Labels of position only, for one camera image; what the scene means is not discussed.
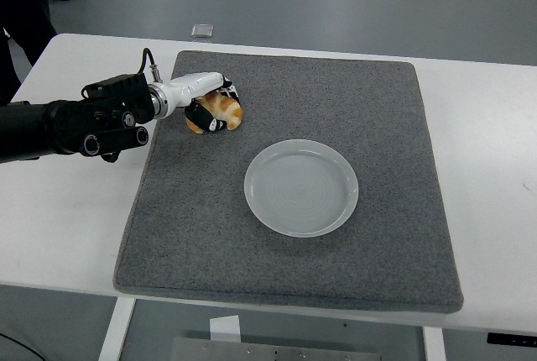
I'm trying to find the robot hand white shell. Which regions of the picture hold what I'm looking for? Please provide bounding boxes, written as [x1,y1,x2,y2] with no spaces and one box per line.
[160,71,241,136]

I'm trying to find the croissant bread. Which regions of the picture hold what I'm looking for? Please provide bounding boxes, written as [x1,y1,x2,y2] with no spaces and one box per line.
[185,91,245,134]

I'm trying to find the pale grey round plate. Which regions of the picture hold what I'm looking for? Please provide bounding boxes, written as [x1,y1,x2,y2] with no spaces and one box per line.
[243,139,360,238]

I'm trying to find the grey metal plate with screws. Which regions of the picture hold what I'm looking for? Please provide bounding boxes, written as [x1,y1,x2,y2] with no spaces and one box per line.
[170,336,381,361]

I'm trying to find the square metal floor socket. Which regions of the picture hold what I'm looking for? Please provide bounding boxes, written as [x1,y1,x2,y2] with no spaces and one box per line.
[190,24,216,39]

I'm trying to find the person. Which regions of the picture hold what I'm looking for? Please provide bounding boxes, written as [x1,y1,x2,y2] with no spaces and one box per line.
[0,0,59,106]

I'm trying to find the grey felt mat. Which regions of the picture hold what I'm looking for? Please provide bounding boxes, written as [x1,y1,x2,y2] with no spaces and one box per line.
[112,50,465,316]

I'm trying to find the white table leg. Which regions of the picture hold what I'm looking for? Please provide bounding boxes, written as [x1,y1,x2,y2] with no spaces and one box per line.
[421,326,447,361]
[96,296,138,361]

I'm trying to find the black table control panel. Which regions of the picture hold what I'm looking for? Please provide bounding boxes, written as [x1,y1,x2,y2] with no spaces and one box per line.
[486,332,537,347]

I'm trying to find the black floor cable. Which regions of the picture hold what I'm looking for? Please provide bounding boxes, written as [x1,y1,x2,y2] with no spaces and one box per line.
[0,328,44,361]

